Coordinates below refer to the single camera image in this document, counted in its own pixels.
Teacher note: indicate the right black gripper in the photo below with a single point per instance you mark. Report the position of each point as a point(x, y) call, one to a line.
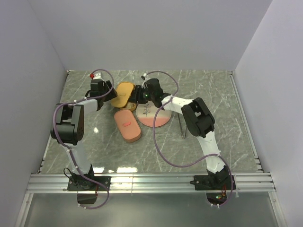
point(136, 97)

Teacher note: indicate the orange lunch box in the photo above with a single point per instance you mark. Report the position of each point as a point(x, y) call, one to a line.
point(130, 106)

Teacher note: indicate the pink and cream plate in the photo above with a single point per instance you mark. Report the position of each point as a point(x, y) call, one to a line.
point(146, 113)

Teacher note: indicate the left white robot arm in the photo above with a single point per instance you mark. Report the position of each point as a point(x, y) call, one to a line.
point(68, 130)

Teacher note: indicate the metal tongs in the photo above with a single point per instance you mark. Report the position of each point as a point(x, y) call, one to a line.
point(182, 131)

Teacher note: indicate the pink lunch box lid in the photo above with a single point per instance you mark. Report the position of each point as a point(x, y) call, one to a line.
point(126, 123)

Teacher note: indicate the pink lunch box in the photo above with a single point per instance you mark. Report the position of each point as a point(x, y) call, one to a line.
point(132, 137)

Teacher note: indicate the orange lunch box lid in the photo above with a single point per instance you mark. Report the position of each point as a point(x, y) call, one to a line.
point(123, 90)

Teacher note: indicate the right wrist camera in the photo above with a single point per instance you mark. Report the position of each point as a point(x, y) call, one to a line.
point(145, 78)

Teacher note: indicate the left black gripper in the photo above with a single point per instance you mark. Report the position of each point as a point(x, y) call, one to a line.
point(112, 94)

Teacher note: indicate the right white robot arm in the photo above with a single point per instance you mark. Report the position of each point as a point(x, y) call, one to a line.
point(200, 123)

